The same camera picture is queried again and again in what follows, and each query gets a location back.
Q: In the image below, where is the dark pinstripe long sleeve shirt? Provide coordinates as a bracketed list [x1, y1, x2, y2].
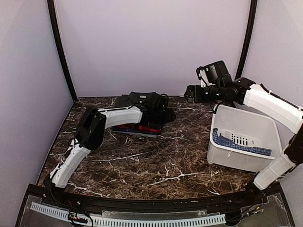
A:
[114, 92, 160, 107]

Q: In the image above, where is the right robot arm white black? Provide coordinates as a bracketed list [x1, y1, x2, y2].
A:
[184, 75, 303, 205]

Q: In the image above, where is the blue checked shirt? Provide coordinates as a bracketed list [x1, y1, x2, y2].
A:
[212, 127, 272, 156]

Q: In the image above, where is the right black frame post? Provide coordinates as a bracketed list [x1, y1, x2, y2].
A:
[235, 0, 258, 79]

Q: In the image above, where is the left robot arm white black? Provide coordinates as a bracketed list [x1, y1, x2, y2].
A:
[44, 105, 176, 188]

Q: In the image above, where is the black curved front rail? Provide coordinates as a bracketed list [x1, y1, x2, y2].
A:
[26, 184, 282, 216]

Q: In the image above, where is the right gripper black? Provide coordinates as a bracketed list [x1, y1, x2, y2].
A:
[184, 84, 224, 103]

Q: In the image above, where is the left black frame post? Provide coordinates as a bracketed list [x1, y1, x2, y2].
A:
[47, 0, 78, 102]

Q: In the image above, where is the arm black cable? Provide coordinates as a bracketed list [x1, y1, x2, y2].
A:
[158, 94, 170, 111]
[212, 100, 225, 114]

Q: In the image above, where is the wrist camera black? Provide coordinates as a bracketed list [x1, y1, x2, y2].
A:
[196, 61, 229, 87]
[144, 96, 167, 111]

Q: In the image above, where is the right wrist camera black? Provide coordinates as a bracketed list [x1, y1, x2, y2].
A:
[196, 61, 229, 87]

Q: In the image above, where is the white plastic bin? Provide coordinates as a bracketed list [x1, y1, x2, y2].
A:
[207, 105, 282, 173]

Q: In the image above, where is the white slotted cable duct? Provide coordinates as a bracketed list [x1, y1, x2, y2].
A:
[30, 202, 226, 227]

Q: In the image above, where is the red black plaid shirt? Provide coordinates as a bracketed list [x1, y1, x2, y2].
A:
[118, 123, 162, 134]

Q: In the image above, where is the black frame post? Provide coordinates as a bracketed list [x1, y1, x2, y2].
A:
[235, 0, 258, 79]
[47, 0, 78, 102]

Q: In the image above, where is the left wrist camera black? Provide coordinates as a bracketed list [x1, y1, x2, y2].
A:
[144, 96, 167, 111]

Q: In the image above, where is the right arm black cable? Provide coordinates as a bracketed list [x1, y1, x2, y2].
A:
[212, 100, 225, 114]

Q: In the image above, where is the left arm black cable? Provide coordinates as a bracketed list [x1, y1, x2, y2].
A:
[158, 94, 170, 111]

